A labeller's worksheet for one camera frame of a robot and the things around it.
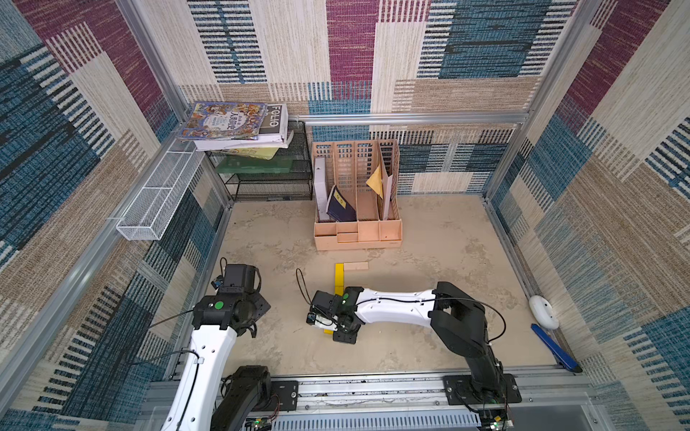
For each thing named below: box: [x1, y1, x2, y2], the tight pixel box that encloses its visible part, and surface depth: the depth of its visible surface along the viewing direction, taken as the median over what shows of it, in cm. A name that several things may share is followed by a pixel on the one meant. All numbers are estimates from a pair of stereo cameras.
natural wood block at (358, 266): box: [343, 262, 370, 271], surface depth 100 cm
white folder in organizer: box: [314, 157, 330, 221], surface depth 102 cm
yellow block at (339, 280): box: [334, 263, 345, 297], surface depth 98 cm
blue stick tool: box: [530, 323, 583, 373], surface depth 81 cm
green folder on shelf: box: [216, 155, 294, 174], surface depth 97 cm
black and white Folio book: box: [193, 103, 294, 152], surface depth 83 cm
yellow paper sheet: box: [365, 164, 384, 200], surface depth 93 cm
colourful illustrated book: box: [176, 101, 268, 141], surface depth 83 cm
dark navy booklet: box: [326, 184, 357, 222], surface depth 105 cm
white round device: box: [529, 294, 560, 331], surface depth 86 cm
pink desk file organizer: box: [312, 138, 403, 252], surface depth 104 cm
